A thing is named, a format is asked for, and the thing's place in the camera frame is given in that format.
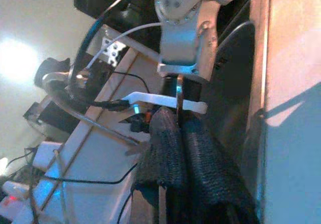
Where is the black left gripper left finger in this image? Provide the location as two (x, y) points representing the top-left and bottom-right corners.
(136, 109), (190, 186)

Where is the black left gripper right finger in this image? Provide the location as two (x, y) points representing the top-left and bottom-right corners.
(168, 120), (259, 224)

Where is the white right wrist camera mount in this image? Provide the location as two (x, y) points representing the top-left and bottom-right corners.
(121, 91), (208, 115)

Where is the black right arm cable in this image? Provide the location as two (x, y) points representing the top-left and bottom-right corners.
(87, 70), (151, 111)

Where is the white cable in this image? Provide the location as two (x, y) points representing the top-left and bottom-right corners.
(86, 22), (163, 68)

